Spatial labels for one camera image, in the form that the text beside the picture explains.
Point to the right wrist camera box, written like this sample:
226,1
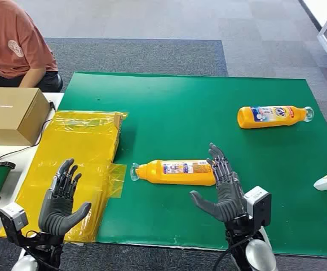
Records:
257,207

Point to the dark grey floor rug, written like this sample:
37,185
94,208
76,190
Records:
138,56

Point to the orange bottle with white label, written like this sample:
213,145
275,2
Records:
177,172

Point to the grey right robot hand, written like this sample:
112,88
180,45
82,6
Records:
230,198

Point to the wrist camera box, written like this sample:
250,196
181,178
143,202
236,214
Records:
257,207
14,217

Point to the orange bottle with blue label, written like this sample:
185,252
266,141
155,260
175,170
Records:
267,117

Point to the person's forearm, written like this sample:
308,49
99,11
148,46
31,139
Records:
33,77

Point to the green table mat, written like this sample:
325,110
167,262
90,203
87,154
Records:
180,112

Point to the person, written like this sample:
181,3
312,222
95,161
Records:
11,41

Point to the brown cardboard box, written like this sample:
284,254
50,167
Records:
11,116

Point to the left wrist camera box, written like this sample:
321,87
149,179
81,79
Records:
14,217

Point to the yellow plastic-wrapped box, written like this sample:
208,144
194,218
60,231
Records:
76,149

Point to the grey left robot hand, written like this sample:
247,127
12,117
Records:
55,213

